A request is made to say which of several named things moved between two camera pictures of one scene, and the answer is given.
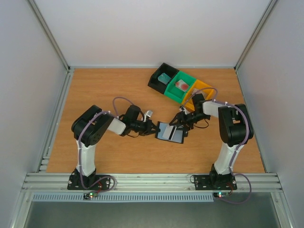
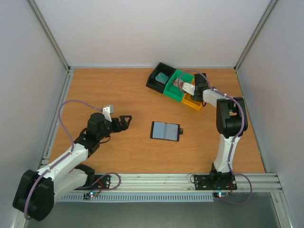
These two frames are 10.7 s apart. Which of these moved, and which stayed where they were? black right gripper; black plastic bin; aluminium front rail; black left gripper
Moved: black right gripper; black left gripper
Stayed: black plastic bin; aluminium front rail
